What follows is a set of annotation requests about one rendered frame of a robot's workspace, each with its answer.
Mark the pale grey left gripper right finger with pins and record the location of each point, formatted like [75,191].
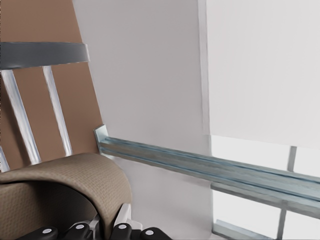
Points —
[123,218]

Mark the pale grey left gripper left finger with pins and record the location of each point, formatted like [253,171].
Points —
[82,231]

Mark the grey shoe rack silver slats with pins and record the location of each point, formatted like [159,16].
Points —
[37,53]

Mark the silver frame foot bracket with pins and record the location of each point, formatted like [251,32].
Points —
[101,136]

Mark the long silver frame post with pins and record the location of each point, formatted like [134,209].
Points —
[200,166]

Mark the short silver frame bar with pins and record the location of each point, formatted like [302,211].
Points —
[232,228]

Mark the thin silver frame post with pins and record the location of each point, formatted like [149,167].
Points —
[291,158]

